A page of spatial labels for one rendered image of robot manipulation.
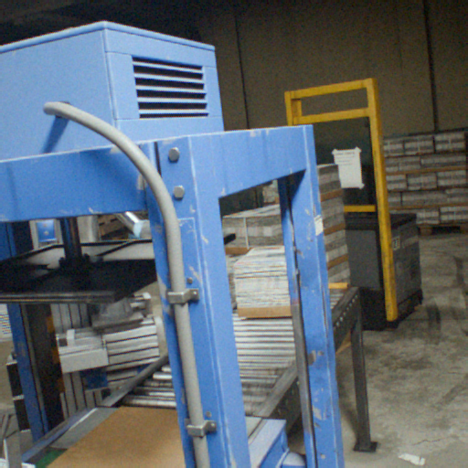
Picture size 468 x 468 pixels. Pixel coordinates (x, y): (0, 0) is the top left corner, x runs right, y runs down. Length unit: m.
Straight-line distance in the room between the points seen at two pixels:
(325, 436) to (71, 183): 0.94
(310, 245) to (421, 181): 7.02
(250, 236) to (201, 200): 2.93
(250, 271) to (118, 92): 1.60
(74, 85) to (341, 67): 9.24
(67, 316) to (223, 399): 2.13
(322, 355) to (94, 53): 0.87
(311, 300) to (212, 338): 0.61
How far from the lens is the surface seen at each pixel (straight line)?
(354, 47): 10.21
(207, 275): 0.87
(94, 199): 0.94
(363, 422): 3.13
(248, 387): 1.94
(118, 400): 1.98
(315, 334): 1.50
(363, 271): 4.91
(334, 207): 4.30
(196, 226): 0.86
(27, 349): 1.94
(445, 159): 8.38
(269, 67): 10.53
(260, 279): 2.54
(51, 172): 0.97
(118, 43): 1.08
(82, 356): 2.73
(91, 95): 1.06
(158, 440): 1.68
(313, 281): 1.46
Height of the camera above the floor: 1.54
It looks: 9 degrees down
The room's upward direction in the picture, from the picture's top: 7 degrees counter-clockwise
